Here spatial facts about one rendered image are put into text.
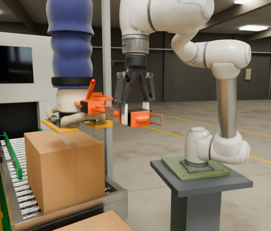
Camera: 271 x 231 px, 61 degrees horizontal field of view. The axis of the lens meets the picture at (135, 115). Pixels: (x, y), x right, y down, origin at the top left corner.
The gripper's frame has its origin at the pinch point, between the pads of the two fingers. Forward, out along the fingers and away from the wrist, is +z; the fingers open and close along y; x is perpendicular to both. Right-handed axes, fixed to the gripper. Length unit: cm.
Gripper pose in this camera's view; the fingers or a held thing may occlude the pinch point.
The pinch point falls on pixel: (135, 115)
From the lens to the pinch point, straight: 79.8
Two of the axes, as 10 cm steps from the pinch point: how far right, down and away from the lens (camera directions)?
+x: 5.6, 1.3, -8.2
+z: 0.0, 9.9, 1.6
